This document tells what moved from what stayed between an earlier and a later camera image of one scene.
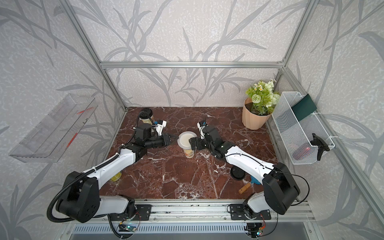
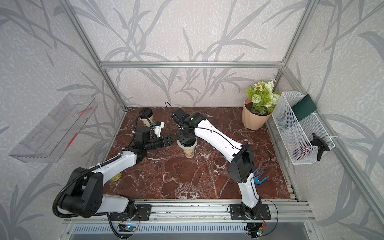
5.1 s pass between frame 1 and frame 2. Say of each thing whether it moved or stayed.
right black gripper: moved
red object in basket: stayed
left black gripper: stayed
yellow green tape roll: stayed
